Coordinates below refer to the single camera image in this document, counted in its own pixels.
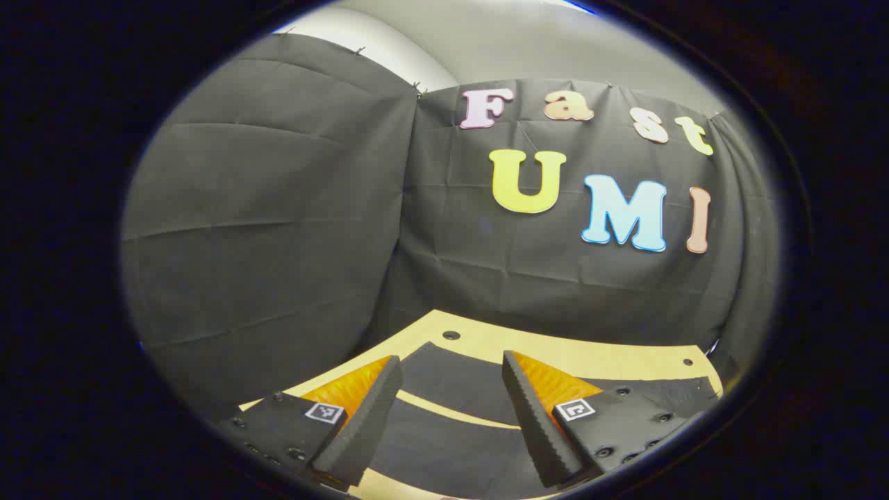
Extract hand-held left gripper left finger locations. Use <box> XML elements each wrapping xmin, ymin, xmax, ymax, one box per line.
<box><xmin>215</xmin><ymin>356</ymin><xmax>405</xmax><ymax>490</ymax></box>

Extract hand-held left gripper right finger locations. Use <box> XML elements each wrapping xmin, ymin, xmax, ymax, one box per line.
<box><xmin>501</xmin><ymin>350</ymin><xmax>706</xmax><ymax>489</ymax></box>

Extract dark grey jeans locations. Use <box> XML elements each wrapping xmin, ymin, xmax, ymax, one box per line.
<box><xmin>368</xmin><ymin>342</ymin><xmax>721</xmax><ymax>490</ymax></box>

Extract black backdrop cloth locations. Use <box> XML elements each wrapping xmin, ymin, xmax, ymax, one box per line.
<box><xmin>119</xmin><ymin>31</ymin><xmax>782</xmax><ymax>417</ymax></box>

